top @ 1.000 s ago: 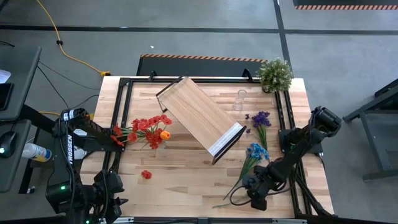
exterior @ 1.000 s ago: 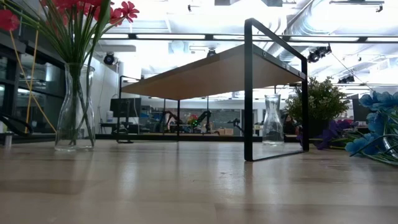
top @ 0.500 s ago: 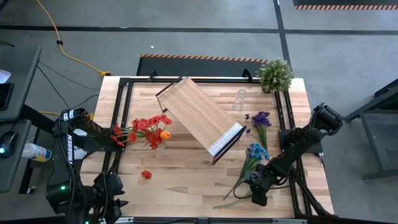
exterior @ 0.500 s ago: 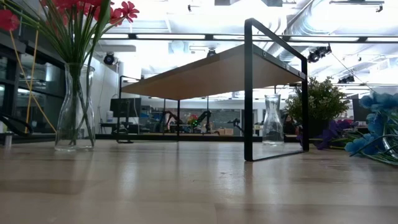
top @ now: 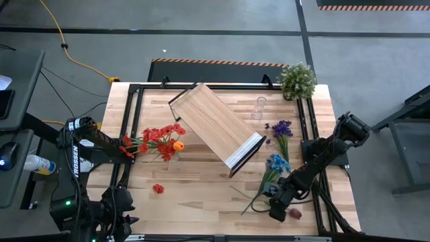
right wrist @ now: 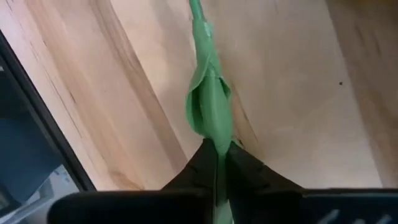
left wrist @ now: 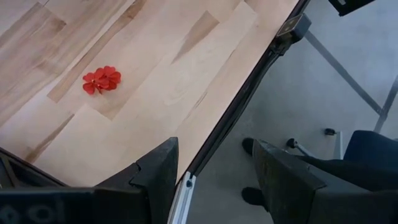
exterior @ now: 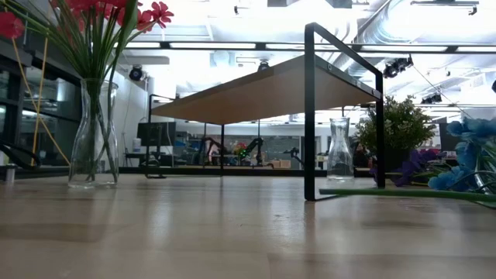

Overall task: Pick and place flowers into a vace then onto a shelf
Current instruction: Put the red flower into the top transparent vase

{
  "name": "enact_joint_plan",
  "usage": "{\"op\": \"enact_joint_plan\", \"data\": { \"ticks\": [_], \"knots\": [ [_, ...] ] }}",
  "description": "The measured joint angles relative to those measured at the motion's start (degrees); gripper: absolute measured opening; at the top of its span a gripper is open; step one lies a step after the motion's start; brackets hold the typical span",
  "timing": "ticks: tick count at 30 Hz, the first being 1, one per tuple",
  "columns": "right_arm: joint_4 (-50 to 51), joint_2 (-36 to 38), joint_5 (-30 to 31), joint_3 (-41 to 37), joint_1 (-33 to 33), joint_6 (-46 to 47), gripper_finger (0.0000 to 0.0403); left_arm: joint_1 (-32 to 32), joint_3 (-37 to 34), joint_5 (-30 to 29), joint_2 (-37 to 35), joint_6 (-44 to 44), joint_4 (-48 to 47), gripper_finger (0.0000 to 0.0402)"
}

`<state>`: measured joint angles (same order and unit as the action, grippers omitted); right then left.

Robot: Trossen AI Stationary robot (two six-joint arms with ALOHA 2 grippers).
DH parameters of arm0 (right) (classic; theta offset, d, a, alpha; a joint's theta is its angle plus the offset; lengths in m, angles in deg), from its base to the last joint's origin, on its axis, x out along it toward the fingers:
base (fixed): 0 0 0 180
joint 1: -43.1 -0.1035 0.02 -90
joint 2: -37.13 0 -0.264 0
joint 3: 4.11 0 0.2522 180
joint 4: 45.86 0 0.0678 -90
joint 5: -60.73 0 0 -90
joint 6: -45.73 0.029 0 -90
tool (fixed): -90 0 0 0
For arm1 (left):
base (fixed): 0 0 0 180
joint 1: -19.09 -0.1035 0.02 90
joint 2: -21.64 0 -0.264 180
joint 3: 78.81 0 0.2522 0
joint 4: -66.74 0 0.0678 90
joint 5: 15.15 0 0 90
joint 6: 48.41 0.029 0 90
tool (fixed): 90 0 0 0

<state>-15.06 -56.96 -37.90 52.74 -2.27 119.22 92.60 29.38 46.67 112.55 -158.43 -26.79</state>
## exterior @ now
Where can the wooden shelf black metal frame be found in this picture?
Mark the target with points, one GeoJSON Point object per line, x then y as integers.
{"type": "Point", "coordinates": [271, 93]}

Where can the clear glass vase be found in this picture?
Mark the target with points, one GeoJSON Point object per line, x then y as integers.
{"type": "Point", "coordinates": [340, 155]}
{"type": "Point", "coordinates": [93, 155]}

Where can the purple artificial flower bunch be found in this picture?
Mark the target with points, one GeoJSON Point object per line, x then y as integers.
{"type": "Point", "coordinates": [420, 157]}

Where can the blue artificial flower bunch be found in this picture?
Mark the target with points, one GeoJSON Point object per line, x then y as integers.
{"type": "Point", "coordinates": [449, 180]}

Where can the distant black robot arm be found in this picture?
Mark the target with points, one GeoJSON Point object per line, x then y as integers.
{"type": "Point", "coordinates": [293, 155]}
{"type": "Point", "coordinates": [255, 145]}

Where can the distant red flower bunch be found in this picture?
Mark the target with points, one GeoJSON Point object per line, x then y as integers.
{"type": "Point", "coordinates": [240, 148]}

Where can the brown cardboard box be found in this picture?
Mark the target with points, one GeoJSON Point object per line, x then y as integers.
{"type": "Point", "coordinates": [280, 164]}

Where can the black computer monitor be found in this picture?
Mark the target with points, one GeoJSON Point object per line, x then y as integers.
{"type": "Point", "coordinates": [155, 133]}

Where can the LED light bar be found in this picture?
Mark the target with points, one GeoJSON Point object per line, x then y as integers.
{"type": "Point", "coordinates": [213, 45]}

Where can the white plastic bottle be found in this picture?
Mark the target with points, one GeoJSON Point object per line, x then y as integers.
{"type": "Point", "coordinates": [136, 145]}

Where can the potted green plant white blossoms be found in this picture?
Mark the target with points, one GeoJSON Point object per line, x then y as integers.
{"type": "Point", "coordinates": [403, 128]}

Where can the black ceiling spotlights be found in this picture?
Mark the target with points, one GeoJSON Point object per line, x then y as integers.
{"type": "Point", "coordinates": [397, 66]}
{"type": "Point", "coordinates": [431, 98]}

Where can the small grey cylinder post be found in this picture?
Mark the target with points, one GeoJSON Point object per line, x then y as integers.
{"type": "Point", "coordinates": [10, 173]}

